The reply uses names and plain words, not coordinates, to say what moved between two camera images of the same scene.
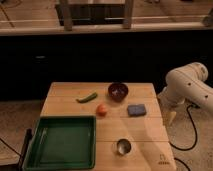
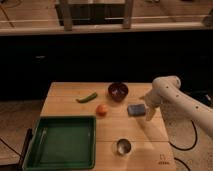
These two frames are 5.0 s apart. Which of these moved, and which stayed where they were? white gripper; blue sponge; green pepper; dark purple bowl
Moved: white gripper
Stayed: dark purple bowl; green pepper; blue sponge
